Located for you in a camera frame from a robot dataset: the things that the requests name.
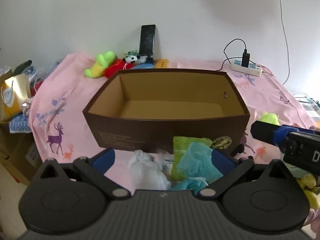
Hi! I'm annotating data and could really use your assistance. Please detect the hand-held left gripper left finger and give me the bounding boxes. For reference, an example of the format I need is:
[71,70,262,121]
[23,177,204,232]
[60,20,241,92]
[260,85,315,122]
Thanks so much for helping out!
[30,148,132,200]

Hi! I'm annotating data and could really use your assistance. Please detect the plain cardboard carton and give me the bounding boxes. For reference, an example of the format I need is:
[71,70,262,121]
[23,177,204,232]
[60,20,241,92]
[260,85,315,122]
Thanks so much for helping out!
[0,124,43,185]

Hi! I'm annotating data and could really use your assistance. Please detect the brown cardboard box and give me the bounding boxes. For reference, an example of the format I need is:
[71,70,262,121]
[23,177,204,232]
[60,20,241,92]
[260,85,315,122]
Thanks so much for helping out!
[83,68,250,153]

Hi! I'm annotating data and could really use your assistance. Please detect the dark green object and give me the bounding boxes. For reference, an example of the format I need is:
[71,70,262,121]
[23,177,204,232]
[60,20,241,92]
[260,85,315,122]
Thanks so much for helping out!
[13,60,33,76]

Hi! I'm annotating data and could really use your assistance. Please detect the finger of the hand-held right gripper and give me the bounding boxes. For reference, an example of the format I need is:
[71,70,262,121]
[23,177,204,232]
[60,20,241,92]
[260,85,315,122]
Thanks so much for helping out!
[251,121,298,147]

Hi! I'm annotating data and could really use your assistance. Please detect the white printed packet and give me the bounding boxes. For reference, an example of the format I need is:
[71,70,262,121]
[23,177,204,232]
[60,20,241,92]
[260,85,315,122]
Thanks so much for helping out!
[156,149,175,173]

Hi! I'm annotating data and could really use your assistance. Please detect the panda plush toy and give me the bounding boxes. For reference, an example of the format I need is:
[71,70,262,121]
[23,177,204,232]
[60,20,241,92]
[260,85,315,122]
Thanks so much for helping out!
[123,50,147,64]

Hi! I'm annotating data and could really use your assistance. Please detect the mint green plush toy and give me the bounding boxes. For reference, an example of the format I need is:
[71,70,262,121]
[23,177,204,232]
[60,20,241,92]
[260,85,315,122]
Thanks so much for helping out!
[287,162,313,178]

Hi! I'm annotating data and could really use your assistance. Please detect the green yellow plush toy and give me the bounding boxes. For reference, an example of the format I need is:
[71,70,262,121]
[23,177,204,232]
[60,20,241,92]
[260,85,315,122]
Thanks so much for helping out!
[84,51,117,78]

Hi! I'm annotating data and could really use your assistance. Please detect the black smartphone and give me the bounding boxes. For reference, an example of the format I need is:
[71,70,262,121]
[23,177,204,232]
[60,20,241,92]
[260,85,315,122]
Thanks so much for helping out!
[139,24,156,55]

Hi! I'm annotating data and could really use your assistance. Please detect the teal cloth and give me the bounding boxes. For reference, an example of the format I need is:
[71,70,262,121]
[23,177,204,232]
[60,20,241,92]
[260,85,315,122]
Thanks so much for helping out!
[170,142,224,190]

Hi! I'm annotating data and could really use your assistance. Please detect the yellow book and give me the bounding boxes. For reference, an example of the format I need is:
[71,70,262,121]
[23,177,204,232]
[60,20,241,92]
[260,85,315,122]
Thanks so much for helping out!
[154,59,170,69]

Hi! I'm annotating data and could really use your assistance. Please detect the blue glasses case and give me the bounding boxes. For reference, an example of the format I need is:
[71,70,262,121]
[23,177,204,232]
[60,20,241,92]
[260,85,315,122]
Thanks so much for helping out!
[131,62,156,70]

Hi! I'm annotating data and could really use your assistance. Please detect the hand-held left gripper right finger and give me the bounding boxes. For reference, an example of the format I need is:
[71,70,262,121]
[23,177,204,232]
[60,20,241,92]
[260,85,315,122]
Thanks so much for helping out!
[194,149,299,202]

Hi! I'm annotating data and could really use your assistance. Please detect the red plush toy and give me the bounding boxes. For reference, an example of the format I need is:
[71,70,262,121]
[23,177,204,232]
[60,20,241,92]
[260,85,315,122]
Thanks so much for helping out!
[104,59,135,78]

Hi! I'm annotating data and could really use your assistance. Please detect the black charging cable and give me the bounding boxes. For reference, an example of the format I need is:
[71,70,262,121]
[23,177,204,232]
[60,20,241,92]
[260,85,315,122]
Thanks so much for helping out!
[216,39,250,72]

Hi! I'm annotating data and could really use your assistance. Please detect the pink printed tablecloth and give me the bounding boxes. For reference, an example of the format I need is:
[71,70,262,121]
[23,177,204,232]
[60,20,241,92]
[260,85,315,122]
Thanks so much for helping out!
[28,53,319,230]

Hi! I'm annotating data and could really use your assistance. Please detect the black charger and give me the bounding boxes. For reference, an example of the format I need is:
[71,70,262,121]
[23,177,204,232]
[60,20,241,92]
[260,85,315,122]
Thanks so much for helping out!
[241,51,251,68]

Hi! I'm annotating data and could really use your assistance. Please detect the yellow-green mesh bath sponge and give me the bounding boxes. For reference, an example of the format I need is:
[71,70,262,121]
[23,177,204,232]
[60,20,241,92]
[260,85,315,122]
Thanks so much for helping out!
[259,112,280,125]

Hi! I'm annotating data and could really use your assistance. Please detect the clear plastic bags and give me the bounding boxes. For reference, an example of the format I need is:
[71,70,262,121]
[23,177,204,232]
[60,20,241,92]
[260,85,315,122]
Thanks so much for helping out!
[27,60,62,97]

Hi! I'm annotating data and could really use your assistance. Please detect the white soft toy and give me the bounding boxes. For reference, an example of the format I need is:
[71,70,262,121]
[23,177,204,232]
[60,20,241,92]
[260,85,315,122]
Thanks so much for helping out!
[129,149,173,190]

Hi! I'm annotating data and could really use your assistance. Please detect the white power strip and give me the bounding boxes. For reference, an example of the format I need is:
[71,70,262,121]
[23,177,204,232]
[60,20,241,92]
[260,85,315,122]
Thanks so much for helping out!
[230,59,263,77]

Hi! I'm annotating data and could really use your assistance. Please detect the blue patterned cloth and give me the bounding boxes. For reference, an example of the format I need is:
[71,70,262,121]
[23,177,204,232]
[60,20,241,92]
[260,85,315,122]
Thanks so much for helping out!
[9,115,32,133]

